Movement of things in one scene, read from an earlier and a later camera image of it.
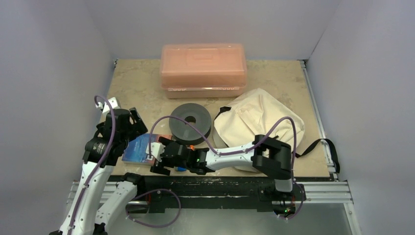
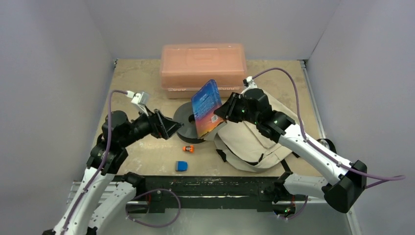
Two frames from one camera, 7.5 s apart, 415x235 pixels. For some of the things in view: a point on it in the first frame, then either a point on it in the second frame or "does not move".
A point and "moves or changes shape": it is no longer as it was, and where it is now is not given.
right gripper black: x=167 y=155 to x=233 y=106
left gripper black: x=137 y=128 to x=157 y=129
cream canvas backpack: x=260 y=112 moves or changes shape
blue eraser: x=180 y=169 does not move
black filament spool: x=195 y=115 does not move
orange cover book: x=137 y=150 to x=204 y=103
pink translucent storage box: x=198 y=70 does not move
